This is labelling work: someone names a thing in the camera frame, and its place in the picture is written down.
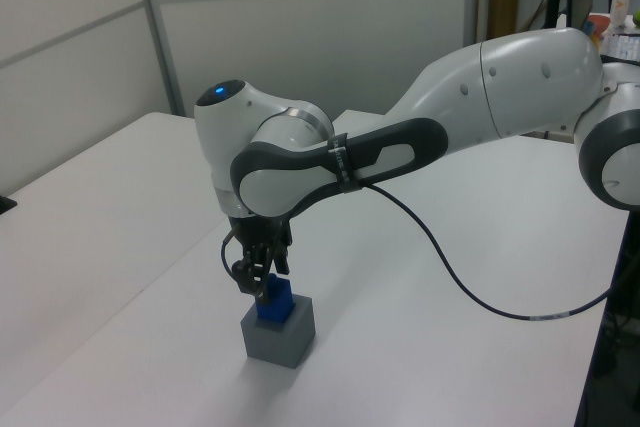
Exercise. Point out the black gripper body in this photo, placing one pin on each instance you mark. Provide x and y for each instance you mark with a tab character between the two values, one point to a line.
260	232

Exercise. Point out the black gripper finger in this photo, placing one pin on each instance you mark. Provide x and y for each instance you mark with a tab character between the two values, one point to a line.
281	259
252	267

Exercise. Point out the blue block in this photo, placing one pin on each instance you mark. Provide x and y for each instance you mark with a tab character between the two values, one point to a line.
277	304

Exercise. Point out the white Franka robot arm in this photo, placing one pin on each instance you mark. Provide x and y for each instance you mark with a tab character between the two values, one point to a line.
500	87

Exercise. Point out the grey hollow cuboid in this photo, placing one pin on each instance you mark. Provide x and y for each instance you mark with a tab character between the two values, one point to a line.
277	344

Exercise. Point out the black flat device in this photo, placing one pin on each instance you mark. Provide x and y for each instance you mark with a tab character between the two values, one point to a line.
6	203

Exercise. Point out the black stand pole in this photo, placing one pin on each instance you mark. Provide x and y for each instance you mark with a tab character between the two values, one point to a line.
607	322

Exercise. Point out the brown cardboard box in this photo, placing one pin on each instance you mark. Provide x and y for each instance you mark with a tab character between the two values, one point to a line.
504	4

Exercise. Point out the orange bowl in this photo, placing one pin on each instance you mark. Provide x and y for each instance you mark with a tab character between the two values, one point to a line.
598	24

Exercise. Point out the white box with blue print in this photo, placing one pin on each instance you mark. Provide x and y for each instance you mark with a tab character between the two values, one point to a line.
625	44

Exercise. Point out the grey partition post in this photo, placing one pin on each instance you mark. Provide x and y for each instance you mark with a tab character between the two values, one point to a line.
157	32

